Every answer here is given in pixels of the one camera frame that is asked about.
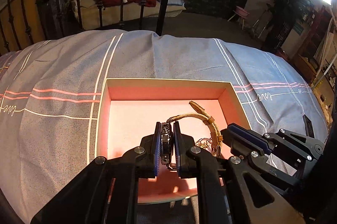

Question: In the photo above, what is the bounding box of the tan strap wristwatch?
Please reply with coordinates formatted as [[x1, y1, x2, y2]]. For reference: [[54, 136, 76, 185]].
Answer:
[[160, 100, 224, 171]]

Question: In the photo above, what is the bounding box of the open pale green box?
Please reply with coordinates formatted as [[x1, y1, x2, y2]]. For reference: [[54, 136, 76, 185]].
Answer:
[[95, 78, 251, 204]]

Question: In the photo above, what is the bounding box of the grey striped bedsheet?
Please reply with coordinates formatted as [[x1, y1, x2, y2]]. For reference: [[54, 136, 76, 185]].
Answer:
[[1, 30, 328, 223]]

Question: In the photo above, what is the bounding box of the green potted plant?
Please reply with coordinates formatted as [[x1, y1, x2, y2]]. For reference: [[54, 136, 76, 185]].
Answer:
[[264, 0, 314, 53]]

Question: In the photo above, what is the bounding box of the pink small stool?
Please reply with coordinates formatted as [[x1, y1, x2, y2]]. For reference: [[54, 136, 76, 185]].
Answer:
[[227, 6, 249, 30]]

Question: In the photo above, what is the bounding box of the gold leaf brooch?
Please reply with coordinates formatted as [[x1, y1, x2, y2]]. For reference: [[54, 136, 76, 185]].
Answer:
[[195, 138, 212, 152]]

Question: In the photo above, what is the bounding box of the black smartphone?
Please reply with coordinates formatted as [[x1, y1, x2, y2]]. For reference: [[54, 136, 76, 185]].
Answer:
[[303, 114, 315, 138]]

